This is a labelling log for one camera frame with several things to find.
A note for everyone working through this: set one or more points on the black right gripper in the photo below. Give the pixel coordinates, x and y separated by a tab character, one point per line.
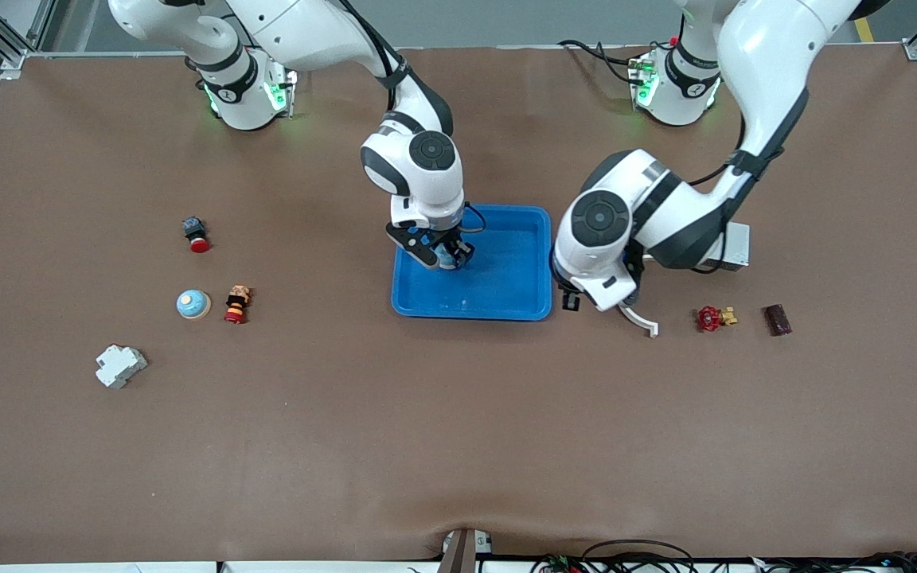
456	244

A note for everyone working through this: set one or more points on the light blue service bell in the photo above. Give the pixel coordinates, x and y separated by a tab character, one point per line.
448	259
193	303

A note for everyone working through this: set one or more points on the dark brown cylinder capacitor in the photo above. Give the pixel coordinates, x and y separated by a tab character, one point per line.
777	320

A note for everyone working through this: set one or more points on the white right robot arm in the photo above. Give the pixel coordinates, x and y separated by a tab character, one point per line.
419	191

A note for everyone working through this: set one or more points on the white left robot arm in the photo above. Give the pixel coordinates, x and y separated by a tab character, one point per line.
761	64

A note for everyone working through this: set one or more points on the blue plastic tray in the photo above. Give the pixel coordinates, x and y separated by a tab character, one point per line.
498	278

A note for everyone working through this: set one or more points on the brass valve red handwheel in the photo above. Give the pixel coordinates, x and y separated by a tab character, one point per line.
709	318

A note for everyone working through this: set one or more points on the silver metal power supply box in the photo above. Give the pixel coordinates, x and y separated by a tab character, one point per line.
737	247

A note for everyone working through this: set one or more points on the orange black red push button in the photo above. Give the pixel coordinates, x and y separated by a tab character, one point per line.
236	305

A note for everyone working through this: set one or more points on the grey table edge clamp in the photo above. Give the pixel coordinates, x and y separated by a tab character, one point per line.
462	553

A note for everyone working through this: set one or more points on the white circuit breaker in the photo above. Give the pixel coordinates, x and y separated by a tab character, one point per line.
119	366

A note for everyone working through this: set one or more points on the white curved plastic bracket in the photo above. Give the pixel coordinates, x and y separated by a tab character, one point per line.
643	322

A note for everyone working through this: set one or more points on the black switch red mushroom button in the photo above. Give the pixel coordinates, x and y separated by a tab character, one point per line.
199	243

